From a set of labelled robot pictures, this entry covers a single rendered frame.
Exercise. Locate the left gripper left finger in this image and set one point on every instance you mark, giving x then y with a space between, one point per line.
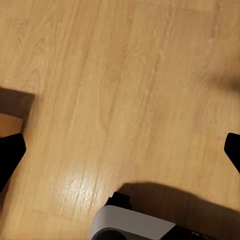
12 149

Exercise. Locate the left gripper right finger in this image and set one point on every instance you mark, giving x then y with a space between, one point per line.
232 149

